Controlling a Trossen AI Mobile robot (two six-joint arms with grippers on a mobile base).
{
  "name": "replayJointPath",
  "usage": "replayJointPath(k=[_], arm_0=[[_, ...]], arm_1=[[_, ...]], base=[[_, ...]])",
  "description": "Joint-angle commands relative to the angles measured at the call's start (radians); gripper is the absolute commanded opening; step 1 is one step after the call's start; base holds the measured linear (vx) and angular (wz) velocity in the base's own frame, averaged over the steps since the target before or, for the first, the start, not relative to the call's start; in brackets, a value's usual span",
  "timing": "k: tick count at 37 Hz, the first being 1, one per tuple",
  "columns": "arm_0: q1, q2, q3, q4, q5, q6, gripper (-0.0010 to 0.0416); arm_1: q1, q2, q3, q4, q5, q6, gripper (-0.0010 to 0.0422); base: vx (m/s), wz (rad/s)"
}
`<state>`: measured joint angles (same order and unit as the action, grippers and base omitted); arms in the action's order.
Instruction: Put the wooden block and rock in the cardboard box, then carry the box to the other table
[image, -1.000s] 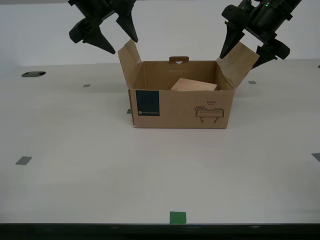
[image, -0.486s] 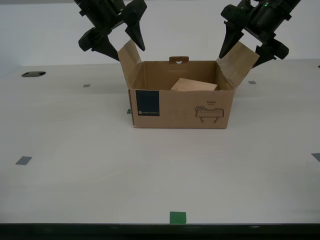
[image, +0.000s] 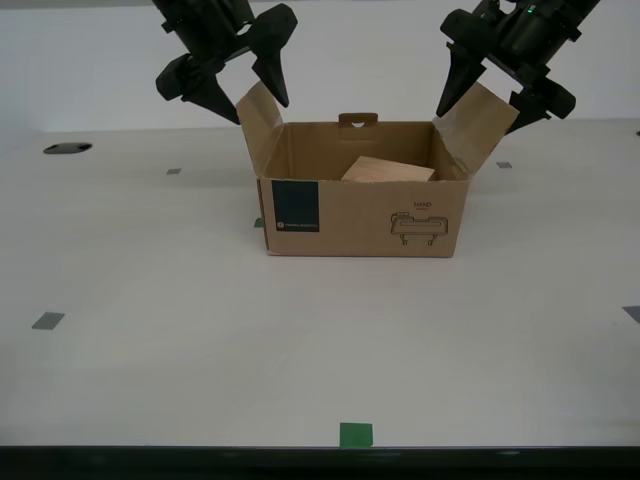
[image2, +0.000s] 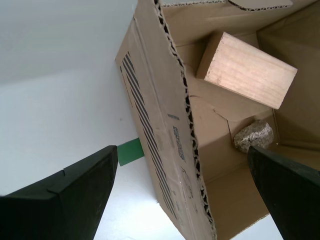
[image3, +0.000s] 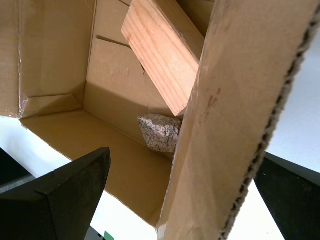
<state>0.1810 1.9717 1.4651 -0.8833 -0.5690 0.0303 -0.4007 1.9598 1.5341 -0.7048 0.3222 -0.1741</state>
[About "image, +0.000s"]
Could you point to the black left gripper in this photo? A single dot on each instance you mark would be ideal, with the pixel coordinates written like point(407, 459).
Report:
point(205, 25)

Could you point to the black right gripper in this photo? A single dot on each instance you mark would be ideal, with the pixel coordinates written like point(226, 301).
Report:
point(540, 35)

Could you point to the light wooden block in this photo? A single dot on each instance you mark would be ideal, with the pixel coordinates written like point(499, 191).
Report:
point(385, 171)

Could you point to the brown cardboard box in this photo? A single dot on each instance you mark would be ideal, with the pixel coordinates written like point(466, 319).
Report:
point(360, 225)

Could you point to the black table edge trim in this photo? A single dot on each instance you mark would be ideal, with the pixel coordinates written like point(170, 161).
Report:
point(200, 454)

